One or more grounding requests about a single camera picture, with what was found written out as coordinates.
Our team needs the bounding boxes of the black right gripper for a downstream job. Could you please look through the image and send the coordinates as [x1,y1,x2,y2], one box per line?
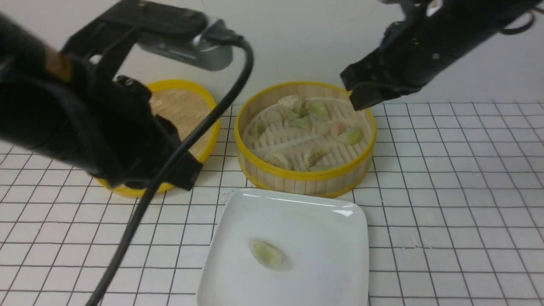
[340,0,510,112]

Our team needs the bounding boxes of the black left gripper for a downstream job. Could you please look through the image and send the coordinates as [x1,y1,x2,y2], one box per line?
[0,25,204,191]

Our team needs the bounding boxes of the green dumpling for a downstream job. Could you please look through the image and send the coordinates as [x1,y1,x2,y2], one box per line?
[249,239,284,270]
[336,126,363,145]

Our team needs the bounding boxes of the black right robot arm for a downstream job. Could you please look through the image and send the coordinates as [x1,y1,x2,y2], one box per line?
[340,0,541,111]

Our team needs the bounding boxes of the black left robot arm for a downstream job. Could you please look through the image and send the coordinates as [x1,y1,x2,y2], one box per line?
[1,6,207,189]

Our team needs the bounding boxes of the white square plate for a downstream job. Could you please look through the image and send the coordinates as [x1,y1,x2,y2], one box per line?
[196,189,369,306]

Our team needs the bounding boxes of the green dumpling in steamer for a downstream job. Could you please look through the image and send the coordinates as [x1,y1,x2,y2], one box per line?
[336,126,363,145]

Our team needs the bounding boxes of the pink dumpling in steamer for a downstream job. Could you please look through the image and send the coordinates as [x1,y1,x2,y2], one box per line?
[329,121,347,137]

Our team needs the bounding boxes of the woven bamboo steamer lid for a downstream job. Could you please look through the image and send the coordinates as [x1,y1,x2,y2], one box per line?
[93,79,220,198]

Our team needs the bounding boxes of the white steamer liner cloth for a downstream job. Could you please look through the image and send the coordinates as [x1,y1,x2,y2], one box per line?
[242,95,372,157]

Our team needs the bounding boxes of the yellow rimmed bamboo steamer basket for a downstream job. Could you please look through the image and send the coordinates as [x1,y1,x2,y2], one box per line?
[234,82,377,198]

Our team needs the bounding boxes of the pale dumpling in steamer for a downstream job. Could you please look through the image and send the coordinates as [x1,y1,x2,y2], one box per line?
[303,147,329,168]

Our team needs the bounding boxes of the white black grid tablecloth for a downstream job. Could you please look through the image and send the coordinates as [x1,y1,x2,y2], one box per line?
[0,103,544,306]

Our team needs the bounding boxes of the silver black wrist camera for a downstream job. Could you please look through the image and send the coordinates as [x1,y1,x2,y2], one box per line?
[61,0,245,71]

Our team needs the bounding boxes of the black camera cable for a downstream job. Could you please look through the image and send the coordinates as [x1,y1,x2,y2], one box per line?
[85,25,255,306]

